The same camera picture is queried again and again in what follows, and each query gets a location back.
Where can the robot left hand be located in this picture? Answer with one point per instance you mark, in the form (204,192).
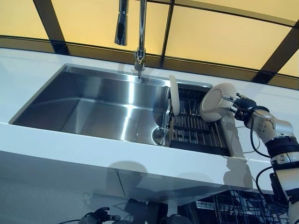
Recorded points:
(98,217)

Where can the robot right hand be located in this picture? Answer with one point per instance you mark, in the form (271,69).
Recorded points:
(246,102)

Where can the cream plate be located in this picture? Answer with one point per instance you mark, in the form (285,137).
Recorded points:
(174,95)
(215,105)

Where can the robot right arm silver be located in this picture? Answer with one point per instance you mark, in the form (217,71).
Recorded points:
(278,130)

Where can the glossy white cabinet door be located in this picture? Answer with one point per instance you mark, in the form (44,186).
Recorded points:
(58,182)
(168,186)

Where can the black dish drying rack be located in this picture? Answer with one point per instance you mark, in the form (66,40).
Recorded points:
(194,133)

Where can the robot dark grey torso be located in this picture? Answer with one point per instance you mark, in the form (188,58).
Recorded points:
(175,220)

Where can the round steel sink strainer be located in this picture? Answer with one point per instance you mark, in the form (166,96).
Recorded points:
(160,136)

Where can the stainless steel sink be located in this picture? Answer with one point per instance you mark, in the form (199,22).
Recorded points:
(81,105)

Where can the chrome gooseneck faucet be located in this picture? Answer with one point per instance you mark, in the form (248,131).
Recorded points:
(142,28)

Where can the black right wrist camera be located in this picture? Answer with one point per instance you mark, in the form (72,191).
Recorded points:
(241,114)

